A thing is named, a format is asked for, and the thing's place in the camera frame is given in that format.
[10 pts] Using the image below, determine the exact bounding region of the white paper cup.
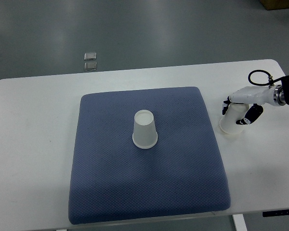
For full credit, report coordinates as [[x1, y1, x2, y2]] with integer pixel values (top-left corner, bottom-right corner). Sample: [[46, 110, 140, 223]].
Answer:
[[132, 110, 158, 149], [220, 103, 249, 135]]

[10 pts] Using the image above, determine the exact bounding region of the upper metal floor plate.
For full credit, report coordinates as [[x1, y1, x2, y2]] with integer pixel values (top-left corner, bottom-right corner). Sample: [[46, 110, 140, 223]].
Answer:
[[84, 51, 97, 61]]

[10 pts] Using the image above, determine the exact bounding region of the white paper cup on mat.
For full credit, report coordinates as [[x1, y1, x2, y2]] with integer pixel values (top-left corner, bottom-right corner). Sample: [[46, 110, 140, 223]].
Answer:
[[132, 110, 158, 149]]

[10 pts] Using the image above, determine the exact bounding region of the blue textured cushion mat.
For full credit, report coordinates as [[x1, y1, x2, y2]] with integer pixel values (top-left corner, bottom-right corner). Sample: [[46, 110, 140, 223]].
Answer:
[[68, 87, 231, 225]]

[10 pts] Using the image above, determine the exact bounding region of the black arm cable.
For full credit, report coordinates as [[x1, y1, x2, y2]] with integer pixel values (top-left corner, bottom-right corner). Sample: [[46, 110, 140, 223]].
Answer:
[[248, 69, 286, 87]]

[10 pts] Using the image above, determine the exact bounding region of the lower metal floor plate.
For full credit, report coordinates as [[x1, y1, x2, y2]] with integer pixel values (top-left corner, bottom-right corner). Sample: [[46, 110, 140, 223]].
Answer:
[[84, 61, 97, 71]]

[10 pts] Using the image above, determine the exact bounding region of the brown cardboard box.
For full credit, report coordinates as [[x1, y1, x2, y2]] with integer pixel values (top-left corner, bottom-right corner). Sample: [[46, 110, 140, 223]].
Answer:
[[260, 0, 289, 10]]

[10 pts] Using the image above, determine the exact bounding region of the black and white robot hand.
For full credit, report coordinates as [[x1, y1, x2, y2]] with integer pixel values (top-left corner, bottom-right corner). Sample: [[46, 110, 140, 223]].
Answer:
[[222, 85, 286, 125]]

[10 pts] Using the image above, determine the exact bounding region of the metal floor plate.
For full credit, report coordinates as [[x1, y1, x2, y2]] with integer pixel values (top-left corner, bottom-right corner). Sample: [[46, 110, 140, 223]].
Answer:
[[84, 61, 97, 71], [84, 51, 97, 61]]

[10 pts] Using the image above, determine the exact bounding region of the black table control panel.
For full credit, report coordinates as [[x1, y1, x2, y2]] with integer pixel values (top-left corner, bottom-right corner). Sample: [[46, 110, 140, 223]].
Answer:
[[262, 209, 289, 217]]

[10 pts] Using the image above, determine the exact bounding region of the white table leg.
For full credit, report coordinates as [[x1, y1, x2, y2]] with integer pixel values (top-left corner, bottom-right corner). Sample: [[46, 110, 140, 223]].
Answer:
[[232, 214, 247, 231]]

